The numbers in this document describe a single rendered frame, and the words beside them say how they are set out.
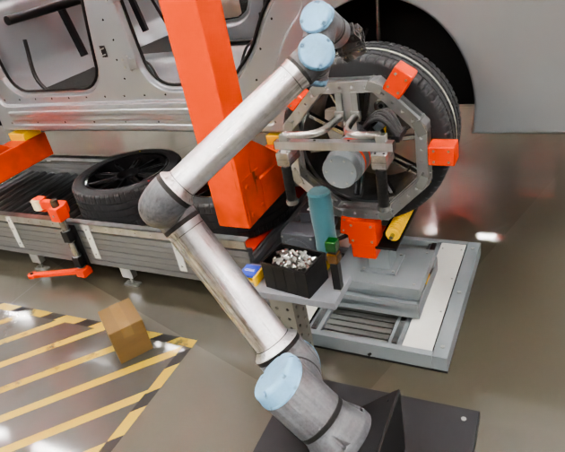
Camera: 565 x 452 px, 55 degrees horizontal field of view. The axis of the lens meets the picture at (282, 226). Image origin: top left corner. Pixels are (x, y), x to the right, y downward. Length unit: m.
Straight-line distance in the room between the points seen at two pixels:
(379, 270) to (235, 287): 1.02
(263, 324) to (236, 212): 0.85
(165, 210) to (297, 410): 0.60
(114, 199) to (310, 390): 1.96
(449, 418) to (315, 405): 0.48
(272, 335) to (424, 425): 0.52
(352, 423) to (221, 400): 0.96
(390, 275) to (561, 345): 0.72
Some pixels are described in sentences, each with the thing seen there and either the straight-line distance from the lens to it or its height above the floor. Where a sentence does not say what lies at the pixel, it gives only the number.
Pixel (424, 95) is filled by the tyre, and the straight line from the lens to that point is 1.95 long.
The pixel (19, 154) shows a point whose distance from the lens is 3.87.
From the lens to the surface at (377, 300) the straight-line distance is 2.38.
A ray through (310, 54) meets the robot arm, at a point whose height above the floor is 1.34.
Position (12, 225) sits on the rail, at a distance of 3.64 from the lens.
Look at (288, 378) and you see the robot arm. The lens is 1.41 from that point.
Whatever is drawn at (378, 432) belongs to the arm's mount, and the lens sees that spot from 1.44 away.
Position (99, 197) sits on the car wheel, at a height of 0.49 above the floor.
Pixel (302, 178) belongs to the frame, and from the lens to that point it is 2.14.
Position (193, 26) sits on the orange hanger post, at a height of 1.36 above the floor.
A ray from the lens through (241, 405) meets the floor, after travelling 2.28.
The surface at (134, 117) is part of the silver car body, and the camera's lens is 3.16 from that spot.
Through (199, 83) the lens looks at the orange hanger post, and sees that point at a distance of 2.12.
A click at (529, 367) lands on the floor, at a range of 2.34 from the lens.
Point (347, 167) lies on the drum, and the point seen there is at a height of 0.87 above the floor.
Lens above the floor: 1.64
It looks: 29 degrees down
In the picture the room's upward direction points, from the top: 11 degrees counter-clockwise
